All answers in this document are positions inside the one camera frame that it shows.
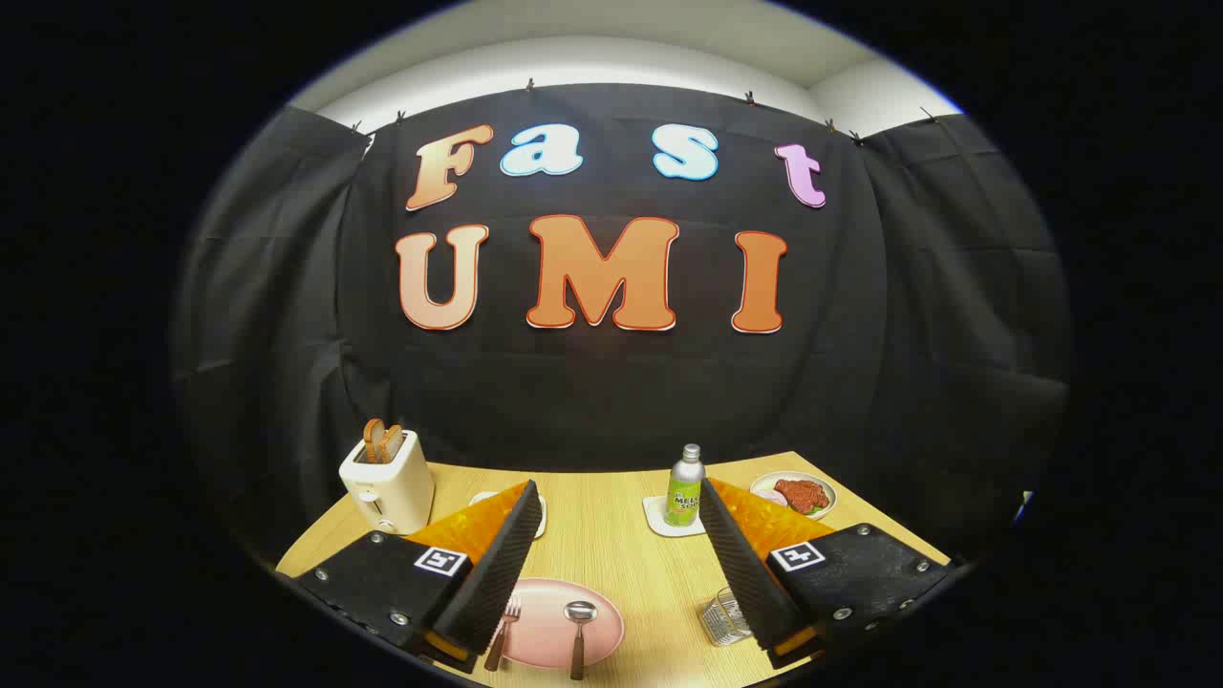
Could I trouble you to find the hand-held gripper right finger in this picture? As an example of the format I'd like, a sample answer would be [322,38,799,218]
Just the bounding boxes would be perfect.
[699,478,956,670]

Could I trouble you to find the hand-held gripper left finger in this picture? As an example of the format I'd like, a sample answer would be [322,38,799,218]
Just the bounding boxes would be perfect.
[291,481,544,670]

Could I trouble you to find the wooden handled metal fork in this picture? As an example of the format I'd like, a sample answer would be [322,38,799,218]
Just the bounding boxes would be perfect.
[483,597,523,672]

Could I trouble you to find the wooden handled metal spoon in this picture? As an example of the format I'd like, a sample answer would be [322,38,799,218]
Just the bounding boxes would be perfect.
[564,601,599,681]

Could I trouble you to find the white divided bean dish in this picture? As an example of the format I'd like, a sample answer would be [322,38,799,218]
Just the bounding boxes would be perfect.
[468,491,547,539]

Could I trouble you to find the pink round plate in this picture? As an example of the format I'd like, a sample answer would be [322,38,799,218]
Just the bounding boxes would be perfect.
[492,577,625,669]

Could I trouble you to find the brown meat piece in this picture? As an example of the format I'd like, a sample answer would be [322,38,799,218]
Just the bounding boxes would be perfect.
[774,479,830,514]

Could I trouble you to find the green soda bottle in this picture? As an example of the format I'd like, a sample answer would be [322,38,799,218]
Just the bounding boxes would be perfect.
[664,443,706,527]

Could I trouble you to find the white square coaster tray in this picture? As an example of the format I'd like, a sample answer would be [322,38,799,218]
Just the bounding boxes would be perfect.
[642,494,706,538]

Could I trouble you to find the white oval food plate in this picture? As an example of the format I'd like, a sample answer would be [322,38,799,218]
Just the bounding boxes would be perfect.
[750,473,838,522]

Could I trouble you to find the cream white toaster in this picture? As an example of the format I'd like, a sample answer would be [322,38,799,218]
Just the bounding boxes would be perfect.
[339,430,436,536]

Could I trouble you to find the metal wire cutlery rack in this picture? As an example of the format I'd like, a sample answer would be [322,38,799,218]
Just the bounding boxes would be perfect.
[699,587,756,648]

